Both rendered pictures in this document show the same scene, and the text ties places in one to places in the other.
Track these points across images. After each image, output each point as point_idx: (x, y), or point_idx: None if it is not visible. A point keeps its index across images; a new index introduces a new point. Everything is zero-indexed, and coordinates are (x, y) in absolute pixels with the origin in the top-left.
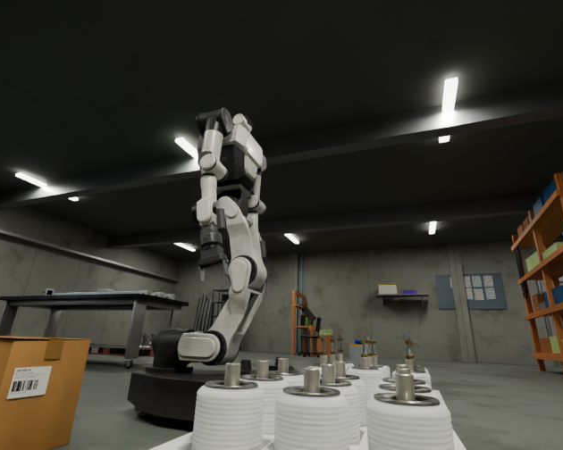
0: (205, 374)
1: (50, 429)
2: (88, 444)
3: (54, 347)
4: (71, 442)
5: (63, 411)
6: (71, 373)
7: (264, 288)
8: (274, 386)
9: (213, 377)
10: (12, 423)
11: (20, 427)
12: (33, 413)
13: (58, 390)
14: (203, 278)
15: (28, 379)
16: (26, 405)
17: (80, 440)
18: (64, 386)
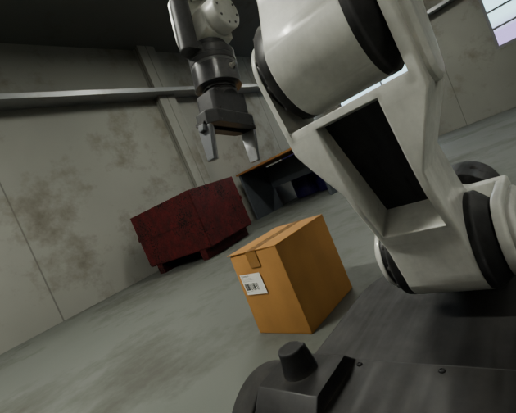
0: (467, 293)
1: (289, 319)
2: (313, 343)
3: (251, 258)
4: (319, 331)
5: (291, 306)
6: (277, 277)
7: (403, 46)
8: None
9: (414, 321)
10: (261, 310)
11: (267, 313)
12: (269, 306)
13: (276, 290)
14: (253, 152)
15: (251, 282)
16: (262, 299)
17: (325, 333)
18: (278, 287)
